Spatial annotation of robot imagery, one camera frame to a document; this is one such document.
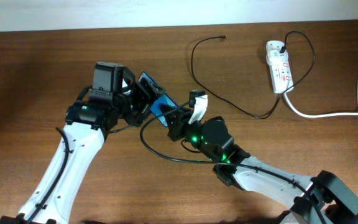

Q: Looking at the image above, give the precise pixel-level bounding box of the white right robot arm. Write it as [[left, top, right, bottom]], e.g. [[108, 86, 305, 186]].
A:
[[165, 108, 358, 223]]

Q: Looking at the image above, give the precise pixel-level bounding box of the white power strip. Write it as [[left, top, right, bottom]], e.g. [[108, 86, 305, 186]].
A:
[[266, 40, 293, 94]]

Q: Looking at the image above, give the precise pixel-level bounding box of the white power strip cord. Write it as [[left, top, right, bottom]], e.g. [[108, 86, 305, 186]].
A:
[[282, 55, 358, 119]]

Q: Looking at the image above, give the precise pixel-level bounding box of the white charger plug adapter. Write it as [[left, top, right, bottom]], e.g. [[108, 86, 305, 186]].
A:
[[266, 49, 288, 65]]

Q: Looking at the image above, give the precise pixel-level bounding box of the black charger cable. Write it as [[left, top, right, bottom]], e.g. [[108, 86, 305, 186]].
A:
[[191, 30, 316, 119]]

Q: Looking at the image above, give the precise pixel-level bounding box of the blue Galaxy smartphone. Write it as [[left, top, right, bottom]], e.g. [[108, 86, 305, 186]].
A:
[[137, 71, 180, 128]]

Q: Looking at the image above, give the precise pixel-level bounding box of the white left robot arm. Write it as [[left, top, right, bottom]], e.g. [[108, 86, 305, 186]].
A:
[[0, 62, 166, 223]]

